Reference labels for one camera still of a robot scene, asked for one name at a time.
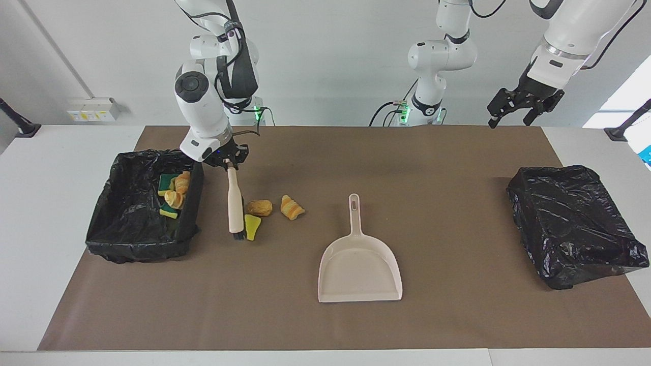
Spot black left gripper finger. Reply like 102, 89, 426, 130
487, 89, 519, 129
523, 104, 546, 126

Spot beige hand brush black bristles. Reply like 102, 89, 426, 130
227, 165, 246, 241

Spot pale pink plastic dustpan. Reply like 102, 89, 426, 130
318, 194, 403, 303

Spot black bag lined bin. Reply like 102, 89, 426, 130
85, 148, 205, 264
506, 165, 650, 291

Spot striped croissant pastry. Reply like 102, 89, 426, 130
280, 195, 306, 221

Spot black clamp stand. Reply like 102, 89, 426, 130
604, 99, 651, 142
0, 98, 41, 138

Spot brown paper table mat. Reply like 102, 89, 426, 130
37, 126, 651, 351

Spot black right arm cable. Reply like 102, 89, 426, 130
214, 0, 262, 138

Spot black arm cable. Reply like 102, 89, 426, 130
214, 0, 262, 138
468, 0, 642, 69

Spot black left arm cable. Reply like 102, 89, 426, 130
468, 0, 642, 69

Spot white wall socket box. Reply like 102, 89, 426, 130
67, 98, 121, 123

